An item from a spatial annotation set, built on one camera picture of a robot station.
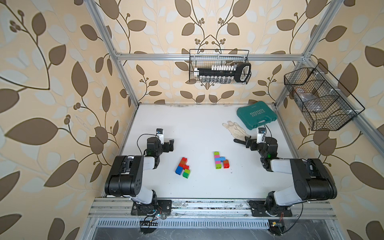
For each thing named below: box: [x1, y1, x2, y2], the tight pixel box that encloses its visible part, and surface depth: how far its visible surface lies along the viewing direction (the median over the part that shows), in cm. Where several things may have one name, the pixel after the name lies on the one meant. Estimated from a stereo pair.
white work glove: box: [222, 120, 251, 141], surface depth 107 cm
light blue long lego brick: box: [214, 156, 226, 163], surface depth 91 cm
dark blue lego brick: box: [175, 166, 183, 176], surface depth 87 cm
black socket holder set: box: [194, 62, 252, 84], surface depth 86 cm
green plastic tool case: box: [236, 101, 278, 130], surface depth 110 cm
